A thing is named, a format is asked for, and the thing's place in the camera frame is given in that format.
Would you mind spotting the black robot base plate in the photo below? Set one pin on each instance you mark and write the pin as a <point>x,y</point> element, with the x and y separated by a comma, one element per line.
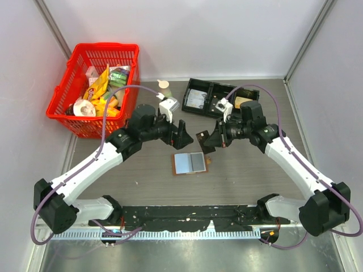
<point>225,218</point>

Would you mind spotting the green liquid squeeze bottle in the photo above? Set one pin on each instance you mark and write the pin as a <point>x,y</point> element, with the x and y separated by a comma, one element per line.
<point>164,88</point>

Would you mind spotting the yellow boxed snack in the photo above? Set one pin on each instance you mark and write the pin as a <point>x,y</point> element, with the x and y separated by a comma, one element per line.
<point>111,110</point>

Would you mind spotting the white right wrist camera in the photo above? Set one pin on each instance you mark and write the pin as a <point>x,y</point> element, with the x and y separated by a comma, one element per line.
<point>225,107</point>

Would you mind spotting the white tape roll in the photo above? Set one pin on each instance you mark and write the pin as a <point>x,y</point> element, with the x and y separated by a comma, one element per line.
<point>83,108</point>

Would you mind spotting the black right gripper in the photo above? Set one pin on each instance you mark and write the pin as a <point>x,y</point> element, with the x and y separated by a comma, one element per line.
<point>215,140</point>

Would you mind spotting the aluminium front rail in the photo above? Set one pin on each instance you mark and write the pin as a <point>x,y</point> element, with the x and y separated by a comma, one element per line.
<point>93,229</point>

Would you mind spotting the white card stack in tray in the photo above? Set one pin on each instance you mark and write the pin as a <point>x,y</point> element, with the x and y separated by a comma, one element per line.
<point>196,99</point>

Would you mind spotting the green sponge pack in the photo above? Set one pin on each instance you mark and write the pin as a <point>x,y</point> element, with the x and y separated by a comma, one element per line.
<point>118,78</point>

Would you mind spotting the brown leather card holder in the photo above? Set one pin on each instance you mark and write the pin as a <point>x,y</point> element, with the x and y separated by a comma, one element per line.
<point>189,163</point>

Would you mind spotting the black three-compartment tray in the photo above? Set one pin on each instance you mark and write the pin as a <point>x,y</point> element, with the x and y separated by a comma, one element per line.
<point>213,88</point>

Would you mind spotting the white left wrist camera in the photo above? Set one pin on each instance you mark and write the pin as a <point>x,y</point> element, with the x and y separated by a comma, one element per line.
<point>167,106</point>

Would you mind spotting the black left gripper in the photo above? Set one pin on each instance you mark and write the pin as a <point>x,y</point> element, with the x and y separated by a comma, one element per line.
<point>177,140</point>

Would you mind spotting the gold card stack in tray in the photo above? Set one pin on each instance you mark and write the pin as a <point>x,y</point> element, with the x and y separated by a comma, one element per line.
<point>240,100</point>

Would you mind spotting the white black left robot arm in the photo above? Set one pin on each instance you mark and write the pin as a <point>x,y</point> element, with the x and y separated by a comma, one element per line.
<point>57,202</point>

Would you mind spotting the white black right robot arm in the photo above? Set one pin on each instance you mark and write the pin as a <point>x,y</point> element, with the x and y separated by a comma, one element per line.
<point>324,204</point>

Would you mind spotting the yellow snack bag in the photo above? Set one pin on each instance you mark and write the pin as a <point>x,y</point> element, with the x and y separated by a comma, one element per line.
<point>99,87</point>

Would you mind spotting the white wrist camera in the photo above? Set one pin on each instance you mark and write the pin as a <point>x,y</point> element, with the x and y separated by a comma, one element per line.
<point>167,106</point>
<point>225,107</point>

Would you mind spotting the red plastic shopping basket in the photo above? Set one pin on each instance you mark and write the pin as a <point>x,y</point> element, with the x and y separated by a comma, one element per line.
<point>86,64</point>

